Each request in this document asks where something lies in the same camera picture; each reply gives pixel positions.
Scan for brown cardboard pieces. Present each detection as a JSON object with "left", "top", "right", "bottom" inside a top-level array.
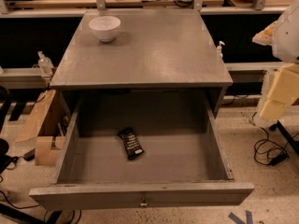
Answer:
[{"left": 16, "top": 90, "right": 65, "bottom": 166}]

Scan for small metal drawer knob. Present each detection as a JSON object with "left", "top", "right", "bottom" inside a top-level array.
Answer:
[{"left": 139, "top": 197, "right": 148, "bottom": 208}]

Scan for grey wooden cabinet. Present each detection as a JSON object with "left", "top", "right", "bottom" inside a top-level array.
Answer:
[{"left": 50, "top": 8, "right": 232, "bottom": 112}]

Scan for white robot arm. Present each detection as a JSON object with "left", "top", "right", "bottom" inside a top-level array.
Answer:
[{"left": 252, "top": 0, "right": 299, "bottom": 122}]

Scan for black chair at left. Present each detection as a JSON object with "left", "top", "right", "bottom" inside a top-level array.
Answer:
[{"left": 0, "top": 86, "right": 18, "bottom": 175}]

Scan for black power cable and adapter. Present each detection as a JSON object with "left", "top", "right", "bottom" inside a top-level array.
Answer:
[{"left": 249, "top": 110, "right": 291, "bottom": 167}]

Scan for open grey wooden drawer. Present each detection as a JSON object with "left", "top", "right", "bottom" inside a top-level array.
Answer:
[{"left": 30, "top": 90, "right": 254, "bottom": 210}]

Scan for small white pump bottle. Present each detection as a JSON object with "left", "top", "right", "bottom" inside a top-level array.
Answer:
[{"left": 216, "top": 41, "right": 225, "bottom": 58}]

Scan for black chair base leg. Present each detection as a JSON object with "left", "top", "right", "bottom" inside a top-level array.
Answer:
[{"left": 269, "top": 121, "right": 299, "bottom": 155}]

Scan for clear sanitizer pump bottle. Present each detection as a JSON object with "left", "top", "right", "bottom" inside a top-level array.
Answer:
[{"left": 37, "top": 51, "right": 54, "bottom": 76}]

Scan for white ceramic bowl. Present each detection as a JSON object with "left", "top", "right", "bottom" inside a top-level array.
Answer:
[{"left": 89, "top": 16, "right": 121, "bottom": 42}]

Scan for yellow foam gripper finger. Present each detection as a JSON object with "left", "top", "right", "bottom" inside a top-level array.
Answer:
[{"left": 260, "top": 63, "right": 299, "bottom": 120}]

